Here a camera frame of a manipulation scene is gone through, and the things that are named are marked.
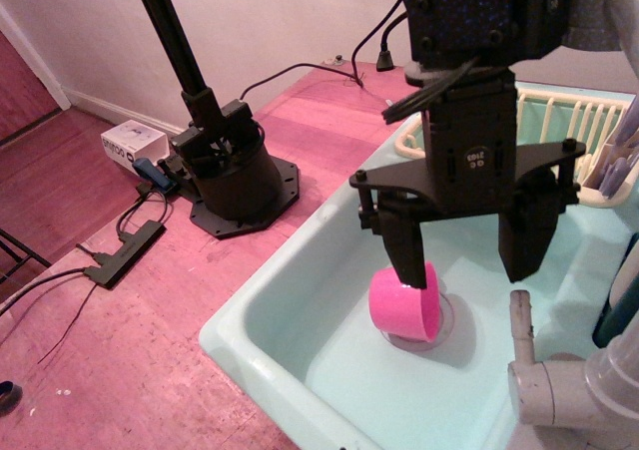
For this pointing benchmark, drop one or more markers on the pink plastic cup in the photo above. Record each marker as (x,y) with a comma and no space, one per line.
(402,310)

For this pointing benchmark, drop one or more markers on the white plastic faucet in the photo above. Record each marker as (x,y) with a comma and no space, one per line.
(569,403)

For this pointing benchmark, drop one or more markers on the blue clamp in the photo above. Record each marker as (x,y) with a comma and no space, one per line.
(149,172)

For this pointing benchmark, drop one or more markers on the black tape roll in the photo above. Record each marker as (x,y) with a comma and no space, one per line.
(10,397)

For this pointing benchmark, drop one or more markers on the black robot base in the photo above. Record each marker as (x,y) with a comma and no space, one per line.
(239,186)

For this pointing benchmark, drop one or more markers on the white Oculus box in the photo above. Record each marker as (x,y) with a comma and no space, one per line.
(130,141)

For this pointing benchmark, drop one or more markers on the clear sink drain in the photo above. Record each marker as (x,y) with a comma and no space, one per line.
(447,320)

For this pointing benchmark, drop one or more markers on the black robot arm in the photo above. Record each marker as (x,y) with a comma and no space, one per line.
(455,39)

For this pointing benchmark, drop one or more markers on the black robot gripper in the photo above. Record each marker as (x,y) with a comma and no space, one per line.
(524,235)

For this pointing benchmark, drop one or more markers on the teal plastic sink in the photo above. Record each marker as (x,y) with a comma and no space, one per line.
(297,337)

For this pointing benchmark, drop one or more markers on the cream dish drying rack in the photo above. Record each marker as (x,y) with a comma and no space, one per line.
(464,158)

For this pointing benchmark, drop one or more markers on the black metal stand leg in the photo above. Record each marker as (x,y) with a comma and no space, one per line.
(20,253)

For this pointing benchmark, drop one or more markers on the purple utensils in rack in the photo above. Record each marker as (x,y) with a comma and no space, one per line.
(619,160)

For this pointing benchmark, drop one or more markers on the black USB hub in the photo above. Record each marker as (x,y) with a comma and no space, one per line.
(112,267)

